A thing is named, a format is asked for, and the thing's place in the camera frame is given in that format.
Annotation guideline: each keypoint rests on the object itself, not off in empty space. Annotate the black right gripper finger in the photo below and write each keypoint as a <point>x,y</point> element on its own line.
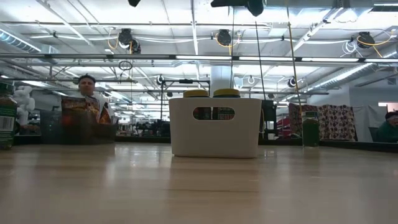
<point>255,7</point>
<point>230,3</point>

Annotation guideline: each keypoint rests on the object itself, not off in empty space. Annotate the yellow lid spice jar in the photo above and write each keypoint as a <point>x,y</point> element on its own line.
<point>196,93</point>
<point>226,93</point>

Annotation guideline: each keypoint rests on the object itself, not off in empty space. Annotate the green lid spice jar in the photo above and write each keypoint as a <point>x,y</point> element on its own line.
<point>311,130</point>
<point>7,118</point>

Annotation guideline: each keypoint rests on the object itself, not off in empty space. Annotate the long light bar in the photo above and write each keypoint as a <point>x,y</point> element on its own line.
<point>202,57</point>

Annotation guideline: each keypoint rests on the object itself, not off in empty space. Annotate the white column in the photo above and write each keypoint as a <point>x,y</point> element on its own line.
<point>220,77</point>

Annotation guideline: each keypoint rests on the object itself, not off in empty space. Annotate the person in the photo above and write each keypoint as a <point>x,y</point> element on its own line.
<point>87,85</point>
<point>387,132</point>

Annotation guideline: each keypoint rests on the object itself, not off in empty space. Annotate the black computer case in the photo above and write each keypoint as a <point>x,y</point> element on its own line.
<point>269,119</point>

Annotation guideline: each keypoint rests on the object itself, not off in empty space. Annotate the dark red patterned cloth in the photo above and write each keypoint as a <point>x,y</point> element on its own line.
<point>295,118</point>

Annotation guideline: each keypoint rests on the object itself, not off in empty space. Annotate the white plastic bin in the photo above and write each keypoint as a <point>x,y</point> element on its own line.
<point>214,138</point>

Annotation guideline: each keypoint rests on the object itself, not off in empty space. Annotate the white red patterned cloth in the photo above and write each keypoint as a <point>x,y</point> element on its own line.
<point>340,121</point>

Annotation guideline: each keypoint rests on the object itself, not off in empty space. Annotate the dark grey plastic bin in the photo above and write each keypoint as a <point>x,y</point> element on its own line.
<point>77,133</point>

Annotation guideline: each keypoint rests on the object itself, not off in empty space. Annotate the white robot figure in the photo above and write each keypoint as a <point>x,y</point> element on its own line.
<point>25,102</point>

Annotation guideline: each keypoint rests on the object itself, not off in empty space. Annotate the grey cloth sheet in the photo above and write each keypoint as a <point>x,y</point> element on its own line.
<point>367,124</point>

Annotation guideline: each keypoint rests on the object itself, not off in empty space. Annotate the silver ventilation duct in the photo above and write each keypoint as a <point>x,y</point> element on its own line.
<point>15,40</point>
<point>348,74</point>

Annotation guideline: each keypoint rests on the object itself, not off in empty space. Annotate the black aluminium table frame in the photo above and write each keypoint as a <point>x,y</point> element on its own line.
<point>357,146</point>

